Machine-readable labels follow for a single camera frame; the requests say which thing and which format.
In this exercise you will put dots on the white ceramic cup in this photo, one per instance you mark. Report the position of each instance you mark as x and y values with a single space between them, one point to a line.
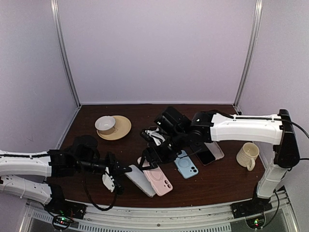
105 123

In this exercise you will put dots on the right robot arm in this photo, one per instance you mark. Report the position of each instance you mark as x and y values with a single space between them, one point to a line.
215 126

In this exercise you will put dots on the beige saucer plate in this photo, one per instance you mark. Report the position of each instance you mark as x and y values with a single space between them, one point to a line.
121 129

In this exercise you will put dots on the white phone case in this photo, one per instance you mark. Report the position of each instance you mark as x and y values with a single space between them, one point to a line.
215 150

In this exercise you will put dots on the left round status board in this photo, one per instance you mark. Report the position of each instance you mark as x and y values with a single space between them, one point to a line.
61 222

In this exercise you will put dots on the left aluminium frame post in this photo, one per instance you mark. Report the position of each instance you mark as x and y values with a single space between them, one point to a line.
64 56

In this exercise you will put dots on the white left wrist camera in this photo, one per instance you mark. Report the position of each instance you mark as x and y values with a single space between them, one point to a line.
108 180

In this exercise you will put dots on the silver white phone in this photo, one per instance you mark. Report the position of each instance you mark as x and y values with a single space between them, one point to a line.
140 180

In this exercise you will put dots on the front aluminium rail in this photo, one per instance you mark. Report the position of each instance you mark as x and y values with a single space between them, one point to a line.
208 218

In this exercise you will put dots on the purple phone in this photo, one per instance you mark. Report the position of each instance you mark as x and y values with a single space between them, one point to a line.
203 154

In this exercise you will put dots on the right round status board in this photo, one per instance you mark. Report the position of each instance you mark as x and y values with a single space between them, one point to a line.
256 222

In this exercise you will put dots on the round status board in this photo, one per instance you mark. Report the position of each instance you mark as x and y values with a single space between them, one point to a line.
256 222
61 222

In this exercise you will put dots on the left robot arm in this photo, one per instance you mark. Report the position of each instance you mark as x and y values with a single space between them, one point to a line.
82 156

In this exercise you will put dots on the cream ribbed mug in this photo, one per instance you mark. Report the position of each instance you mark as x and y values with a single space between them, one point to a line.
247 156

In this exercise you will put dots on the right aluminium frame post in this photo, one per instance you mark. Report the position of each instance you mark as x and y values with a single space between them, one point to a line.
258 10

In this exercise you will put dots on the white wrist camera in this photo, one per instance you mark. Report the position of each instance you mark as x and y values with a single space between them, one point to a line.
154 136
108 180

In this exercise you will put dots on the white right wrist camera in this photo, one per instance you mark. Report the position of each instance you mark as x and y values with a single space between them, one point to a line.
154 136

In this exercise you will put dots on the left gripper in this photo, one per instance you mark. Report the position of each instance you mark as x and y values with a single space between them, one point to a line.
116 171

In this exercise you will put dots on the aluminium frame post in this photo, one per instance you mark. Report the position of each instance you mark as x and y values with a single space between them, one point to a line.
258 10
64 56

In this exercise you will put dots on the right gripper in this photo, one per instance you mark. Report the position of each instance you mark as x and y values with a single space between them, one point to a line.
159 154

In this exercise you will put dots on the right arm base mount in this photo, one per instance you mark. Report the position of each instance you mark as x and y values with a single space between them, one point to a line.
249 208

